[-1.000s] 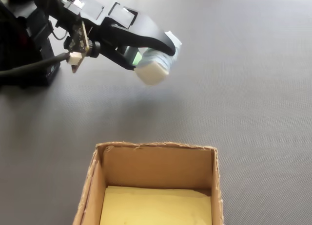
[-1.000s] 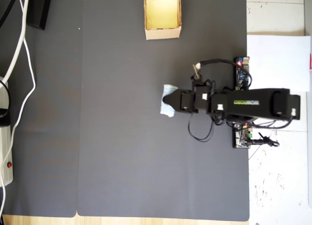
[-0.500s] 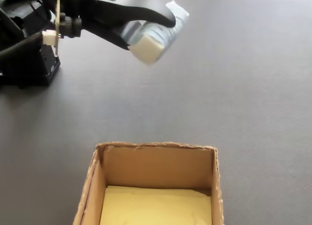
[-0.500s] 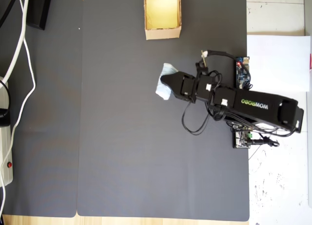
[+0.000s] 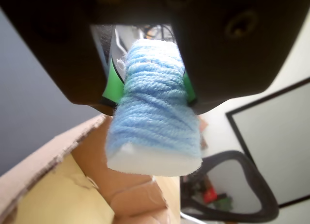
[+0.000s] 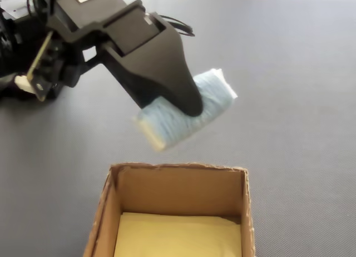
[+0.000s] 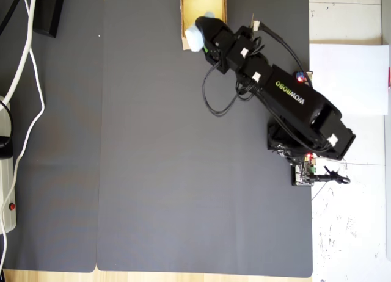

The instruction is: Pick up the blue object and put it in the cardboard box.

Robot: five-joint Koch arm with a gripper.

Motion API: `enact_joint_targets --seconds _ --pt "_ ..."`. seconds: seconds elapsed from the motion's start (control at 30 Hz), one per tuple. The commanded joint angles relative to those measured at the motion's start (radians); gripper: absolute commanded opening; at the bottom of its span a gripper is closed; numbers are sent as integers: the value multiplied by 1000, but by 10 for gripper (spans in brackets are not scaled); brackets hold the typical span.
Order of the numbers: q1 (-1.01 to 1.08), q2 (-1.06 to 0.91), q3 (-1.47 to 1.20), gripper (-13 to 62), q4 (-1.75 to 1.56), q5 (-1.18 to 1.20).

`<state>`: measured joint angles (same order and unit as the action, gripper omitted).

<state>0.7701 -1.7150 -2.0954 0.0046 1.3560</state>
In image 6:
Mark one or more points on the open cardboard box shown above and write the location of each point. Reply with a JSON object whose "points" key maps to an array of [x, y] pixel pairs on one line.
{"points": [[178, 190]]}

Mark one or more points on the green camera circuit board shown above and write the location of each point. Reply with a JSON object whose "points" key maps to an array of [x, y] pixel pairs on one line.
{"points": [[39, 73]]}

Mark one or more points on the white block blue yarn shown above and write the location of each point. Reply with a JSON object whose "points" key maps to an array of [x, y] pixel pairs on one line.
{"points": [[167, 123]]}

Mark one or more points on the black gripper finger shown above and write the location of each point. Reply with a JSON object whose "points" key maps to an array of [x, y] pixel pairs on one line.
{"points": [[172, 73]]}

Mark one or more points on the yellow sheet box lining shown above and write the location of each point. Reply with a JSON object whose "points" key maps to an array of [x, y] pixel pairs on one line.
{"points": [[175, 234]]}

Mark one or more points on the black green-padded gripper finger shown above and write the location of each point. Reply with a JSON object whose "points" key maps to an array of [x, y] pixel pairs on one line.
{"points": [[130, 81]]}

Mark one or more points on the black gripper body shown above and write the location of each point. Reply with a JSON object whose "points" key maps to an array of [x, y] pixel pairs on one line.
{"points": [[91, 15]]}

